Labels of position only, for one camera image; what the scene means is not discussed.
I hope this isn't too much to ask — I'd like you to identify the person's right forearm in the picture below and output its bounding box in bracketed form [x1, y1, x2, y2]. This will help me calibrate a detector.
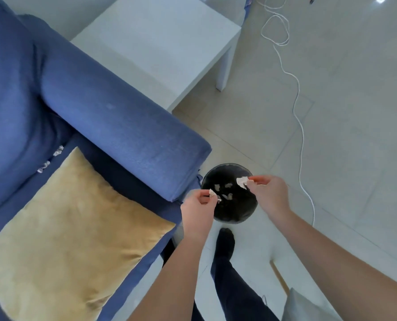
[268, 208, 397, 321]

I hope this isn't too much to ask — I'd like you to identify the wooden furniture leg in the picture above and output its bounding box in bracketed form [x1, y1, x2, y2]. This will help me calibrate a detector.
[270, 260, 290, 297]

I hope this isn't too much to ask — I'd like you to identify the black sock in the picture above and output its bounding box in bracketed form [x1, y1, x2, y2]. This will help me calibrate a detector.
[216, 228, 236, 262]

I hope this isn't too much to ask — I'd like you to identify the person's right leg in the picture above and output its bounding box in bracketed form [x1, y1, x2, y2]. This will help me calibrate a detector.
[210, 254, 280, 321]

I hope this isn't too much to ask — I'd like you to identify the yellow cushion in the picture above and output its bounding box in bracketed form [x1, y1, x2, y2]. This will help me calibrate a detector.
[0, 146, 176, 321]

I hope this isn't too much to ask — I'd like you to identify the person's right hand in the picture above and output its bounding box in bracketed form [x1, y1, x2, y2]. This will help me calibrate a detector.
[246, 175, 291, 222]

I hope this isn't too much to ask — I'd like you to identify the white side table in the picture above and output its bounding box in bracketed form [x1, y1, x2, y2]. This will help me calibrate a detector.
[70, 0, 242, 113]

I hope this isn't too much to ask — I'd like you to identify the white cable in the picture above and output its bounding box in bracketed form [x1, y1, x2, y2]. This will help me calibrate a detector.
[256, 0, 316, 228]

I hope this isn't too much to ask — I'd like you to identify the person's left hand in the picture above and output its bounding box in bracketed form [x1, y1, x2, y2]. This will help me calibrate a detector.
[180, 189, 218, 245]

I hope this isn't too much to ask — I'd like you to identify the black round trash bin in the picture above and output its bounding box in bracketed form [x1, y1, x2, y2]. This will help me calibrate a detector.
[201, 163, 258, 224]

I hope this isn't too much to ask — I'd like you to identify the white furniture piece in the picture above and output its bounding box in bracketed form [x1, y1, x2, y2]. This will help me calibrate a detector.
[196, 0, 255, 26]

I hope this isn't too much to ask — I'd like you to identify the person's left forearm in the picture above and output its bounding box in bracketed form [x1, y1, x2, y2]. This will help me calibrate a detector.
[128, 235, 208, 321]

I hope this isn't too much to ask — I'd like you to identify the blue fabric sofa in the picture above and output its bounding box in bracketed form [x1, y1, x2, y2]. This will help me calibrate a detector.
[0, 0, 212, 321]

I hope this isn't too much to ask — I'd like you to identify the grey cushion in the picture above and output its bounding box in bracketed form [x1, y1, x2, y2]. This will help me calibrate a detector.
[281, 288, 343, 321]

